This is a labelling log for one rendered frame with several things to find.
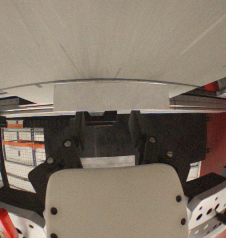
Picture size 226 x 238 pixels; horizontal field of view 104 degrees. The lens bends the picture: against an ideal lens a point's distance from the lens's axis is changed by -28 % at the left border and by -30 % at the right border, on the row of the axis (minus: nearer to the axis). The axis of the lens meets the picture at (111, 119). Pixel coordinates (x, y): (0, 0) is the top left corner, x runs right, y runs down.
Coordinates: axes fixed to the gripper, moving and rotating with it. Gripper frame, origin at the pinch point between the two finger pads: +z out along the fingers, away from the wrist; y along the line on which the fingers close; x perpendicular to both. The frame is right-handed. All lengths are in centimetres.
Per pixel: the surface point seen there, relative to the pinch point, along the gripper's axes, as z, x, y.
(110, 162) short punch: -1.2, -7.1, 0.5
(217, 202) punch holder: -13.2, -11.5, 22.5
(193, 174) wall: 63, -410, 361
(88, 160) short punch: -0.8, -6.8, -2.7
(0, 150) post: 33, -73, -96
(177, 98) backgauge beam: 25.4, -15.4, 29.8
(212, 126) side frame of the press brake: 31, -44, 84
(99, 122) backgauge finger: 16.2, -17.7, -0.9
